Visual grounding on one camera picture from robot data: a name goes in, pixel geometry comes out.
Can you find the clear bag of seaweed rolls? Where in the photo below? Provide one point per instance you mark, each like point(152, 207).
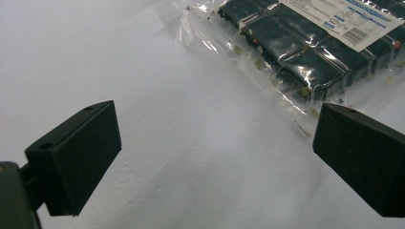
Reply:
point(305, 54)

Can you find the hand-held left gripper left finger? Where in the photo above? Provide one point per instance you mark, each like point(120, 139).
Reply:
point(79, 162)

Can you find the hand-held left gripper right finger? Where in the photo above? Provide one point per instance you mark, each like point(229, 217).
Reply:
point(359, 159)

